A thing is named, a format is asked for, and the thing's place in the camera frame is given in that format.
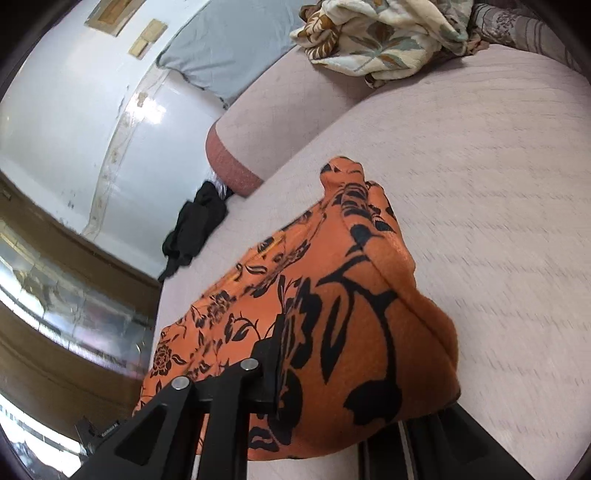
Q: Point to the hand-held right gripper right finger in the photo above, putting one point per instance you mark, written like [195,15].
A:
[438,447]

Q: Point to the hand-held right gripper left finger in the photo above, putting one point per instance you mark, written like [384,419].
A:
[265,378]

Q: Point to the orange floral shirt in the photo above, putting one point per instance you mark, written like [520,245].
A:
[369,323]

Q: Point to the pile of black clothes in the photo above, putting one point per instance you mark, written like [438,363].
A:
[194,226]

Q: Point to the wooden door with glass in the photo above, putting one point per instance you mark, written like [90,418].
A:
[46,360]

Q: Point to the clear plastic bag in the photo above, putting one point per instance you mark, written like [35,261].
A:
[224,185]

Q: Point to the grey pillow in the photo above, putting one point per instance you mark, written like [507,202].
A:
[231,50]

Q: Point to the cream floral blanket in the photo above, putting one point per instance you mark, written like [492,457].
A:
[369,41]

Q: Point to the large striped floral cushion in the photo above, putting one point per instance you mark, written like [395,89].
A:
[521,27]

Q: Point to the beige light switch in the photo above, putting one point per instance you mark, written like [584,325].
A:
[153,31]
[138,48]

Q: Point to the small framed wall plaque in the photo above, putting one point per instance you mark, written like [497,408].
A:
[111,14]

